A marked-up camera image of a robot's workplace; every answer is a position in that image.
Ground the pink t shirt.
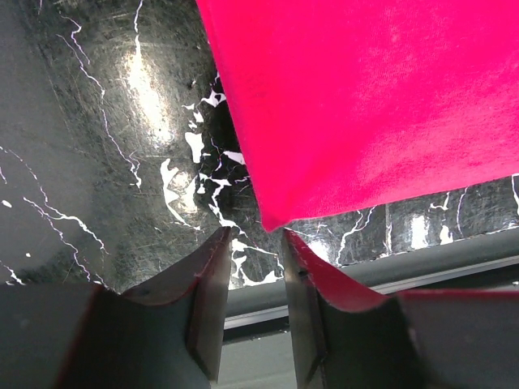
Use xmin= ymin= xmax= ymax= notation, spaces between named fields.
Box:
xmin=198 ymin=1 xmax=518 ymax=231

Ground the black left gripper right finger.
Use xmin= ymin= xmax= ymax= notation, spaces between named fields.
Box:
xmin=283 ymin=230 xmax=518 ymax=388

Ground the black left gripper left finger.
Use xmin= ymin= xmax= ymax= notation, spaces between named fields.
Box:
xmin=1 ymin=228 xmax=231 ymax=388

